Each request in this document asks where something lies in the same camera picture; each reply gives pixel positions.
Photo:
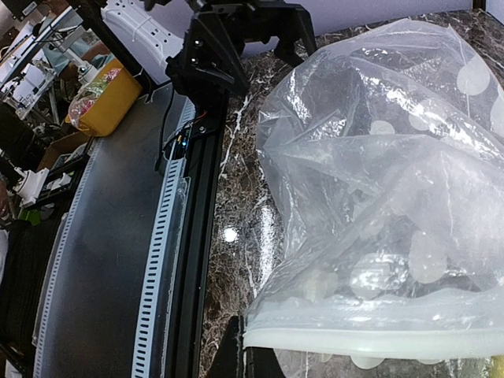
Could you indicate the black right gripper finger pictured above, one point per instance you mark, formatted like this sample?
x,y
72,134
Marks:
x,y
233,360

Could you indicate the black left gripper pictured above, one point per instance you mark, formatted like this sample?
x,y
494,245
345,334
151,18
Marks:
x,y
217,35

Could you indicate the clear zip top bag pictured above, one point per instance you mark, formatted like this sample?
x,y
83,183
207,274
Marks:
x,y
384,156

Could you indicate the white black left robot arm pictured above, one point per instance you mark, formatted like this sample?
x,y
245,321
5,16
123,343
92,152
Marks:
x,y
157,41

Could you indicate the yellow storage bin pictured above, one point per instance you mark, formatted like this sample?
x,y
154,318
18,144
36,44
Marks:
x,y
100,106

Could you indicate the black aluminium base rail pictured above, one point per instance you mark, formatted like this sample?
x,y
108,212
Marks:
x,y
202,155

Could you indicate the grey slotted cable duct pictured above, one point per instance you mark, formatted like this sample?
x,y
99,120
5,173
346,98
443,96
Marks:
x,y
100,314

